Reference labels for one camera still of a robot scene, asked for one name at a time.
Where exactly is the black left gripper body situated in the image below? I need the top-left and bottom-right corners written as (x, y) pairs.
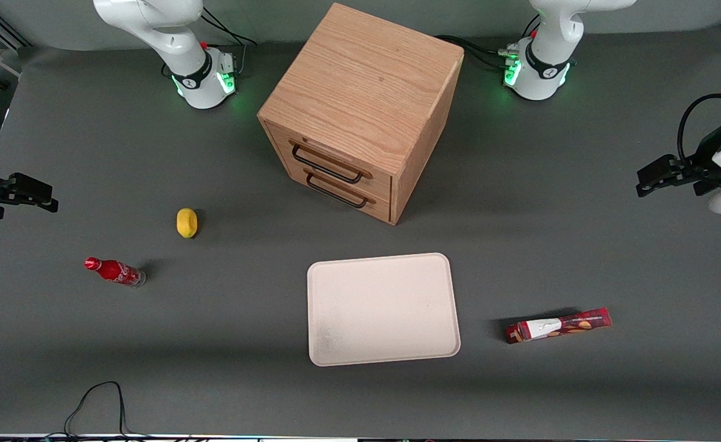
top-left (679, 120), bottom-right (721, 185)

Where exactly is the red tartan shortbread cookie box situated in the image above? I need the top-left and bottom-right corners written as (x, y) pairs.
top-left (506, 307), bottom-right (612, 344)

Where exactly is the cream plastic tray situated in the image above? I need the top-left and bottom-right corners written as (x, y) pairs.
top-left (307, 252), bottom-right (461, 367)

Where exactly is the red cola bottle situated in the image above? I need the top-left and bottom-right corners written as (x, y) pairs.
top-left (84, 257), bottom-right (147, 288)

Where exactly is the yellow lemon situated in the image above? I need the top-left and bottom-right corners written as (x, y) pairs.
top-left (176, 207), bottom-right (198, 239)

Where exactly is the wooden drawer front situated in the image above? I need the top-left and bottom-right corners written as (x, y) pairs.
top-left (279, 155), bottom-right (392, 223)
top-left (267, 125), bottom-right (393, 201)

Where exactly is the wooden drawer cabinet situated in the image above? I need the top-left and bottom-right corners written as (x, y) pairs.
top-left (257, 2), bottom-right (465, 226)

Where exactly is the black looped gripper cable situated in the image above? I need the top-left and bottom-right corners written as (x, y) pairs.
top-left (677, 93), bottom-right (721, 164)

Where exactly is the aluminium frame profile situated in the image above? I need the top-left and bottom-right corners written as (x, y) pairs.
top-left (0, 11), bottom-right (33, 51)

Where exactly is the black base cable bundle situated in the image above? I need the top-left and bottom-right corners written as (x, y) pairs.
top-left (435, 34), bottom-right (520, 69)
top-left (201, 6), bottom-right (258, 76)

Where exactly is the thin black table cable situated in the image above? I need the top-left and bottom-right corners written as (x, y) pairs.
top-left (47, 381), bottom-right (190, 440)

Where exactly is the black metal drawer handle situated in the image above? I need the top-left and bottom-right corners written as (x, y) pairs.
top-left (290, 140), bottom-right (374, 185)
top-left (303, 167), bottom-right (377, 209)

